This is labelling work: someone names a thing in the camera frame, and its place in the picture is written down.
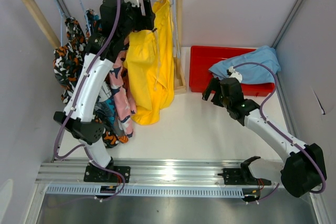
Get light blue shorts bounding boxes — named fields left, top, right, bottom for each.
left=209, top=46, right=281, bottom=84

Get blue wire hanger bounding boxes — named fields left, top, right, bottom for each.
left=79, top=0, right=91, bottom=36
left=171, top=0, right=181, bottom=59
left=54, top=0, right=68, bottom=46

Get yellow shorts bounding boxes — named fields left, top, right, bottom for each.
left=123, top=0, right=174, bottom=125

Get orange black camo shorts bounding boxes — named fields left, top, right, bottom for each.
left=52, top=17, right=119, bottom=149

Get pink shark print shorts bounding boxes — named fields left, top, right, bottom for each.
left=108, top=40, right=136, bottom=137

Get teal pirate print shorts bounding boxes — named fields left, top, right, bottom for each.
left=83, top=9, right=129, bottom=144

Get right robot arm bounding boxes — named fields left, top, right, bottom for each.
left=202, top=78, right=327, bottom=198

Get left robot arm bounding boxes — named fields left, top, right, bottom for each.
left=54, top=0, right=155, bottom=183

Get red plastic bin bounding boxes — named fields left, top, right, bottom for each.
left=189, top=46, right=275, bottom=97

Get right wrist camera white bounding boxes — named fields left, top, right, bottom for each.
left=227, top=66, right=243, bottom=83

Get aluminium mounting rail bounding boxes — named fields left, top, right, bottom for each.
left=35, top=157, right=287, bottom=186

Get grey cable duct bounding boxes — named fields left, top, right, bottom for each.
left=46, top=184, right=244, bottom=198

